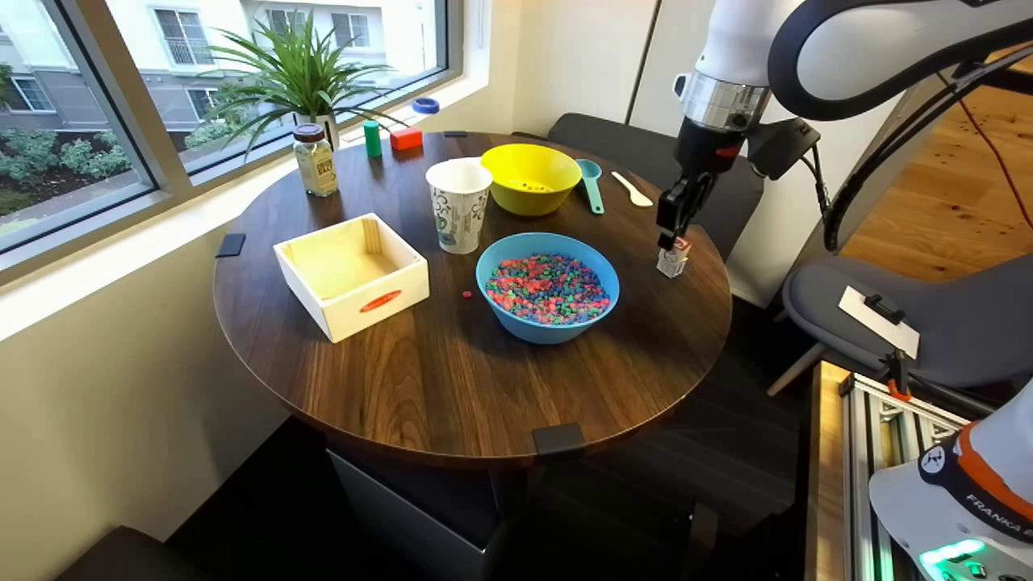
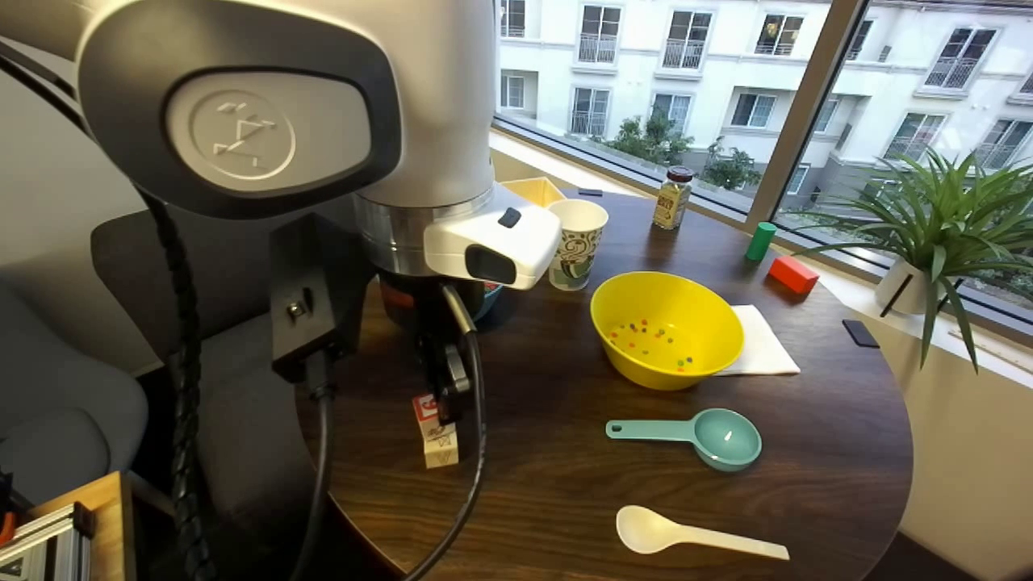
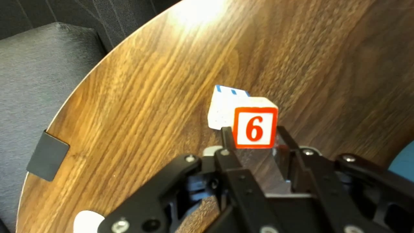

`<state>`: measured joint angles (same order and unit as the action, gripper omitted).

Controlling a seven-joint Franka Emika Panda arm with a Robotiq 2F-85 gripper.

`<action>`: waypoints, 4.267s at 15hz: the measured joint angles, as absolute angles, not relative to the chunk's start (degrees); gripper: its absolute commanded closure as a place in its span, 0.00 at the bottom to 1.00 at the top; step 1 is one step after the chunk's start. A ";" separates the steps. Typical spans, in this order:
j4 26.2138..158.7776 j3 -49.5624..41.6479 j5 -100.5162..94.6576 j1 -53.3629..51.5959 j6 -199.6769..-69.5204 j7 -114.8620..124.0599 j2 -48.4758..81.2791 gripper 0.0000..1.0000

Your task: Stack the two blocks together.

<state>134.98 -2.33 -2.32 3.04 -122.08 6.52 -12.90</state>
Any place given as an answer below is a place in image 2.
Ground green potted plant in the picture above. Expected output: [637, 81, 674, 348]
[801, 149, 1033, 375]

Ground wooden block red six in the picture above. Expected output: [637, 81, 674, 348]
[410, 390, 447, 435]

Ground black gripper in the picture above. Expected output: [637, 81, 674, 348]
[375, 267, 495, 431]

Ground patterned paper cup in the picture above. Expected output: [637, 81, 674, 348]
[545, 197, 615, 294]

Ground grey window frame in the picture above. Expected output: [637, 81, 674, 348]
[489, 0, 1033, 336]

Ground dark grey fabric chair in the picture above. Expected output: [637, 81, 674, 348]
[92, 203, 365, 510]

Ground labelled glass jar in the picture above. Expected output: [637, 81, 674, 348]
[654, 168, 697, 233]

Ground light blue chair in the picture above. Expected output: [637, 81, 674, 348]
[0, 281, 153, 510]

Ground green block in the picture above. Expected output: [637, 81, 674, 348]
[742, 219, 778, 267]

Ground yellow plastic bowl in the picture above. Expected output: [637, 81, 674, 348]
[587, 267, 748, 393]

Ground white plastic spoon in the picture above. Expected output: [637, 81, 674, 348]
[615, 505, 795, 564]

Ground black table edge tab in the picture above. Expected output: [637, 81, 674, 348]
[839, 317, 884, 352]

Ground wooden block blue one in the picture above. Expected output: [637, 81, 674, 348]
[419, 419, 466, 473]

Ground thin black cable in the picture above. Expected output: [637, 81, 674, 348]
[290, 352, 335, 581]
[403, 310, 495, 581]

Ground blue bowl of colourful beads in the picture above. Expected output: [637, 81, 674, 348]
[476, 281, 510, 325]

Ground black wrist connector box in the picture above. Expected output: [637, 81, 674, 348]
[267, 210, 378, 384]

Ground thick black cable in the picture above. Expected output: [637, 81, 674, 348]
[0, 42, 221, 581]

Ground teal measuring scoop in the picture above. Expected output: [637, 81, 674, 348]
[605, 403, 765, 474]

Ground white paper napkin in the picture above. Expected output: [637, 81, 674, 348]
[718, 303, 805, 380]

